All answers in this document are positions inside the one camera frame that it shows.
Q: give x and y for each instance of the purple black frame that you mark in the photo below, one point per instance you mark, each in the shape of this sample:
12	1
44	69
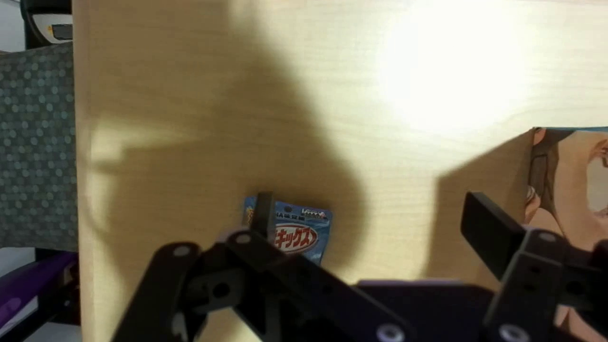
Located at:
31	286

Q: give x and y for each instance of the green paper bag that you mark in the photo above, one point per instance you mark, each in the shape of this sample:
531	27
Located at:
571	183

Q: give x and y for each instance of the black white device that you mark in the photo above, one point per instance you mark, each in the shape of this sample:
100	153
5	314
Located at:
50	22

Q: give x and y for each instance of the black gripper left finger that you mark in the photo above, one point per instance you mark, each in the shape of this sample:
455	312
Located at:
286	292

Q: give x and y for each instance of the blue sachet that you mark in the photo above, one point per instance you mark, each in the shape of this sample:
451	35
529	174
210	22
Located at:
305	229

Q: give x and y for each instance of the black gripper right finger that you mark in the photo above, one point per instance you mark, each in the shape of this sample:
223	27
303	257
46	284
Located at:
544	278

